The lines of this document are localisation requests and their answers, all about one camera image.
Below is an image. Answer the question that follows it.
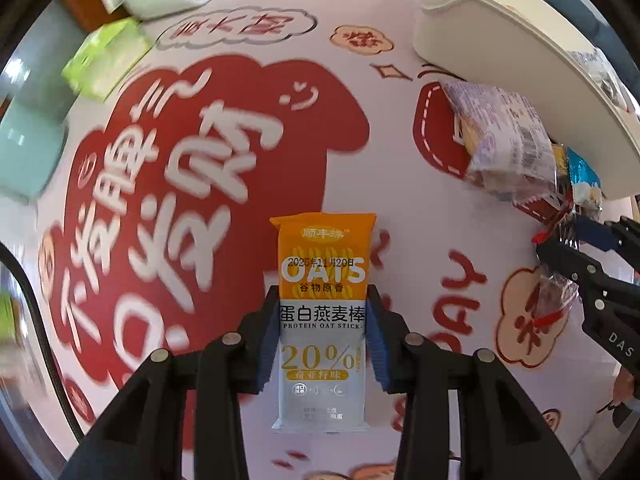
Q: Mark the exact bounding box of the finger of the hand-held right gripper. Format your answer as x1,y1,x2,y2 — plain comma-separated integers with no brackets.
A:
531,232,611,291
569,214,640,273

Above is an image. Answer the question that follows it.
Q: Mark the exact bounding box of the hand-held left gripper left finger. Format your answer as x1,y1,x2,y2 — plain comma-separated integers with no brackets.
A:
59,285,281,480

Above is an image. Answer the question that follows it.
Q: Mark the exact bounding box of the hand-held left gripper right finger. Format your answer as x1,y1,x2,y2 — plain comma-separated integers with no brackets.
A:
365,284,583,480

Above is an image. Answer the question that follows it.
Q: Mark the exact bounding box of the orange white oat bar packet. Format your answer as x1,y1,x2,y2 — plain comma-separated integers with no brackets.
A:
270,212,377,432

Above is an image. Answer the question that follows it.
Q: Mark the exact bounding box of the clear plastic snack packet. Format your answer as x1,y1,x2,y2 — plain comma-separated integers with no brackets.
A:
442,80,583,241

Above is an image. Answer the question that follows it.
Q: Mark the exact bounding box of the white plastic storage bin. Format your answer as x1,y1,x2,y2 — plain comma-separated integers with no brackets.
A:
412,0,640,201

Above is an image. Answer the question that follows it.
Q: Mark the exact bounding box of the person's right hand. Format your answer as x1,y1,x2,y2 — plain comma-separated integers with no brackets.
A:
613,367,640,411

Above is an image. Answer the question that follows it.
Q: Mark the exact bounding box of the blue snack packet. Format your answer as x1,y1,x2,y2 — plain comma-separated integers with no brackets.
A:
565,147,604,209

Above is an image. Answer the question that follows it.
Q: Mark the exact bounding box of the mint green canister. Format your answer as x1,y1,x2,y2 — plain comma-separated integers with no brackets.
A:
0,97,69,199

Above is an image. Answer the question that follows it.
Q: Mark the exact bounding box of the green tissue pack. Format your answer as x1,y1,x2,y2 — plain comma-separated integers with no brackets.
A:
61,16,153,101

